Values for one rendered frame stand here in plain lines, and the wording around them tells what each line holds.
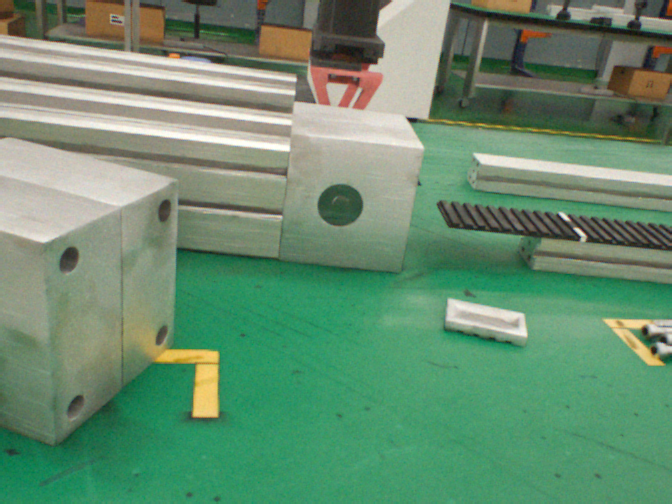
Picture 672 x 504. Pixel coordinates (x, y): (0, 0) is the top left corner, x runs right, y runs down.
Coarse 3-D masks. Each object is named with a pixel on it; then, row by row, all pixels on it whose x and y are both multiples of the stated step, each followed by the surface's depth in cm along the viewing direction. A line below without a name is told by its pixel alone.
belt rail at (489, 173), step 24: (480, 168) 67; (504, 168) 67; (528, 168) 67; (552, 168) 68; (576, 168) 70; (600, 168) 71; (504, 192) 68; (528, 192) 68; (552, 192) 68; (576, 192) 68; (600, 192) 69; (624, 192) 69; (648, 192) 69
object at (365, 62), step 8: (360, 48) 62; (336, 56) 67; (344, 56) 67; (352, 56) 67; (360, 56) 62; (368, 64) 63; (376, 64) 63; (352, 88) 68; (328, 96) 69; (344, 96) 69; (352, 96) 69; (344, 104) 69
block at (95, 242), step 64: (0, 192) 27; (64, 192) 27; (128, 192) 28; (0, 256) 24; (64, 256) 25; (128, 256) 28; (0, 320) 25; (64, 320) 25; (128, 320) 30; (0, 384) 27; (64, 384) 26
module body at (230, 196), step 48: (0, 96) 47; (48, 96) 47; (96, 96) 48; (144, 96) 50; (48, 144) 43; (96, 144) 42; (144, 144) 42; (192, 144) 42; (240, 144) 42; (288, 144) 43; (192, 192) 43; (240, 192) 44; (192, 240) 45; (240, 240) 45
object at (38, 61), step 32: (0, 64) 58; (32, 64) 58; (64, 64) 58; (96, 64) 59; (128, 64) 65; (160, 64) 65; (192, 64) 66; (160, 96) 60; (192, 96) 60; (224, 96) 60; (256, 96) 60; (288, 96) 60
